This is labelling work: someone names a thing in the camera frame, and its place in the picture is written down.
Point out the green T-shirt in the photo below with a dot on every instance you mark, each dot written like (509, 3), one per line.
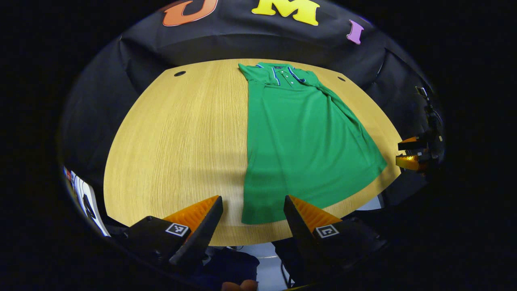
(303, 141)

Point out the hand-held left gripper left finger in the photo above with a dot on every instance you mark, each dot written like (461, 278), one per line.
(198, 238)

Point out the white side desk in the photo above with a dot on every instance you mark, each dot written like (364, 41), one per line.
(99, 218)

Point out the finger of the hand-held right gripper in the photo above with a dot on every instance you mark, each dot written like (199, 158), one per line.
(414, 144)
(410, 162)

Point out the person's dark clothing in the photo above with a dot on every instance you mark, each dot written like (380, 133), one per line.
(234, 266)

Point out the black backdrop cloth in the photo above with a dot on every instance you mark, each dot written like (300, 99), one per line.
(242, 36)

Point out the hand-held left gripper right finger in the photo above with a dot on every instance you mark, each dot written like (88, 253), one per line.
(301, 230)

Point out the black computer mouse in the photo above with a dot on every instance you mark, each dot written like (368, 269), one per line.
(89, 206)

